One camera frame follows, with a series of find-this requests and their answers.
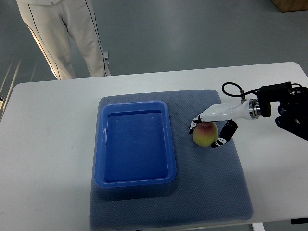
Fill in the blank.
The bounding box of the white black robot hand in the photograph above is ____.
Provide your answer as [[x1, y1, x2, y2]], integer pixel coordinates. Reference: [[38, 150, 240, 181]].
[[189, 103, 252, 148]]

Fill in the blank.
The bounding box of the yellow red peach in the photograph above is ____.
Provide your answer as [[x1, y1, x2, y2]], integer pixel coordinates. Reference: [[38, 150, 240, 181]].
[[192, 122, 218, 147]]

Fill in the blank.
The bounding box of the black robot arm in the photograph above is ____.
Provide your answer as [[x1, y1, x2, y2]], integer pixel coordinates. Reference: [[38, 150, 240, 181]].
[[251, 82, 308, 140]]

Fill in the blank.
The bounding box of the blue grey textured mat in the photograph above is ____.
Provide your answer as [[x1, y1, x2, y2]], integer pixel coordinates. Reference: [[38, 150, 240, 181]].
[[90, 90, 254, 231]]

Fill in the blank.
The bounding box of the blue plastic tray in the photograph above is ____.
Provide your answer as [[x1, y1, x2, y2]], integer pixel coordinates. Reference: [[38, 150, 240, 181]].
[[94, 101, 177, 189]]

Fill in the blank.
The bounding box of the white table leg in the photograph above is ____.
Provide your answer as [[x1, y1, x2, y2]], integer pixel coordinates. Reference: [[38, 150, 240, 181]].
[[251, 223, 265, 231]]

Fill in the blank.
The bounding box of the brown cardboard box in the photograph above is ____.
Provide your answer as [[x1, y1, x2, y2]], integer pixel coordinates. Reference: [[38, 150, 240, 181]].
[[272, 0, 308, 13]]

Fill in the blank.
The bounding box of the person in white trousers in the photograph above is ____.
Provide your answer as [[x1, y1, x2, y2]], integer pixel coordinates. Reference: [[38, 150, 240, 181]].
[[17, 0, 111, 80]]

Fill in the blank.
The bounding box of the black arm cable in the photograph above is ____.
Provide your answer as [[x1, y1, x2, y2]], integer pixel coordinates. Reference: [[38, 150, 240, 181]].
[[221, 82, 262, 103]]

